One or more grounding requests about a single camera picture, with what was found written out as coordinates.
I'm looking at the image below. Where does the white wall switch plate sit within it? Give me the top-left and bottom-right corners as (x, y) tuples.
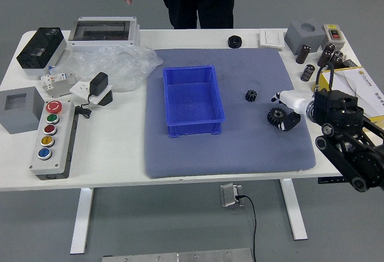
(259, 29), (285, 50)

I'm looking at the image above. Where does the clear plastic bag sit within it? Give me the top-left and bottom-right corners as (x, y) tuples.
(58, 44), (164, 93)

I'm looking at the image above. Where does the grey-blue mat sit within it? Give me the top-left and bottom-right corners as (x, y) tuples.
(143, 47), (317, 179)

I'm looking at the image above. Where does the black power adapter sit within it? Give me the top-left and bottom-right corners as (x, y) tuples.
(89, 71), (109, 97)

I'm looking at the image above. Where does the white circuit breaker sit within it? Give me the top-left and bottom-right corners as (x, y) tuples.
(40, 71), (78, 98)

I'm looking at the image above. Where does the big black gear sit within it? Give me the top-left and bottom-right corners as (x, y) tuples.
(266, 107), (288, 130)

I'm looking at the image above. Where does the black floor cable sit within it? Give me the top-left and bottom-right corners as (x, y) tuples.
(236, 195), (257, 262)

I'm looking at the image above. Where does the black socket base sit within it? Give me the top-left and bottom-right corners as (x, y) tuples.
(97, 89), (114, 107)

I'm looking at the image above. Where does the yellow white cardboard box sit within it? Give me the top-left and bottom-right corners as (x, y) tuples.
(311, 65), (384, 119)

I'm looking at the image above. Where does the grey enclosure with black lid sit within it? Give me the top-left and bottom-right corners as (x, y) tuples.
(16, 27), (67, 77)

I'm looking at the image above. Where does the black adapter cable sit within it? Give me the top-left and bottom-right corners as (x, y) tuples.
(74, 94), (94, 119)

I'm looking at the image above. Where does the black hex nut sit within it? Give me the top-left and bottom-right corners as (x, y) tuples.
(227, 35), (243, 49)

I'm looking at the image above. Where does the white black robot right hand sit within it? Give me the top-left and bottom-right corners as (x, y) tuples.
(271, 89), (314, 132)

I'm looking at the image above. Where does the silver floor socket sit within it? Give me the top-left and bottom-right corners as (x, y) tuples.
(220, 183), (245, 208)

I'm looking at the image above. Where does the grey five-button control box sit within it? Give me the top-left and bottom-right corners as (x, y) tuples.
(29, 100), (79, 181)

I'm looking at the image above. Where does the silver metal plate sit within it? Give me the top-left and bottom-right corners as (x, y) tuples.
(101, 248), (254, 262)

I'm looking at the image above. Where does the grey red-green button switch box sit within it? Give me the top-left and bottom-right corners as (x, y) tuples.
(322, 23), (346, 50)

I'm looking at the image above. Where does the grey block with square hole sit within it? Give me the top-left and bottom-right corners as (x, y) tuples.
(0, 86), (46, 135)

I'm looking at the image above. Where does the person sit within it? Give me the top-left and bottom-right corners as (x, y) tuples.
(122, 0), (250, 30)

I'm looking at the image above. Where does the white clear-cover distribution box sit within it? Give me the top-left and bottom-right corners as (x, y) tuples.
(68, 16), (141, 53)

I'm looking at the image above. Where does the white wall socket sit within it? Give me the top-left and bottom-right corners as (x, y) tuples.
(69, 80), (114, 106)

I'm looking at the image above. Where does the grey block with round hole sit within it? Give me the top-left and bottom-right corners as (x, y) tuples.
(284, 19), (326, 55)

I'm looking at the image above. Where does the black table control panel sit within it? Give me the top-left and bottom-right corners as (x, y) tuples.
(317, 177), (346, 184)

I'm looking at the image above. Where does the blue plastic box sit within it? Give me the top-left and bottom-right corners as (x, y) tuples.
(163, 65), (226, 138)

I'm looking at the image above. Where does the white table leg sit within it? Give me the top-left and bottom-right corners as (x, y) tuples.
(70, 187), (94, 255)
(280, 179), (308, 241)

